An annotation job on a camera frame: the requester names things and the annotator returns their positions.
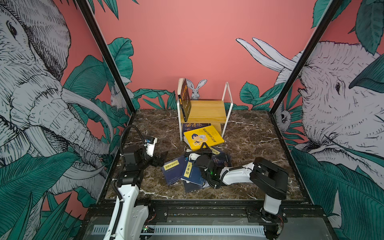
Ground black right frame post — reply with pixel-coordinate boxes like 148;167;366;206
269;0;343;115

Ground dark book on lower shelf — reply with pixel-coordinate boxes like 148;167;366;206
182;123;211;134

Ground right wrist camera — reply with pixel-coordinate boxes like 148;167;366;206
189;153;201;161

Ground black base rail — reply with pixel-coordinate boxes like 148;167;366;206
83;199;328;224

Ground white slotted cable duct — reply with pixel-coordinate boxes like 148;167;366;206
91;224;266;236

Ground blue book with yellow label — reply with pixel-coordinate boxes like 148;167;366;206
181;161;205;186

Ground black frame post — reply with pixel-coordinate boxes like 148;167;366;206
76;0;136;115
269;0;343;115

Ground dark book with portrait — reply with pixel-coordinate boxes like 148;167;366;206
212;153;232;168

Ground dark blue book left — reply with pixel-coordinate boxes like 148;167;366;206
162;156;188;186

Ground dark blue book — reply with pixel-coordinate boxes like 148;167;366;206
162;156;188;186
209;147;224;155

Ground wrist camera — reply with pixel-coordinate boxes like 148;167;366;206
189;153;201;161
145;136;158;157

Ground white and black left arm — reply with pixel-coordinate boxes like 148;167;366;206
104;145;168;240

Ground dark blue book at back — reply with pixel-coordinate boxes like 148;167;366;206
209;147;224;155

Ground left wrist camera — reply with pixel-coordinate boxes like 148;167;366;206
145;136;158;157

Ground black book standing on shelf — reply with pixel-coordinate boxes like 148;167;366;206
178;78;192;122

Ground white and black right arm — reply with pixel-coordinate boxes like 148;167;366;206
186;145;289;216

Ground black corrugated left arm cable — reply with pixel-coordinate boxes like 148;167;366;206
119;124;148;157

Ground black left frame post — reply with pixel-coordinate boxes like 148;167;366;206
76;0;136;115

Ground black book at bottom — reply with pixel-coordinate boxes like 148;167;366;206
183;181;210;193

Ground wooden shelf with white frame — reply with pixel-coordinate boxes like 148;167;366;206
177;82;234;141

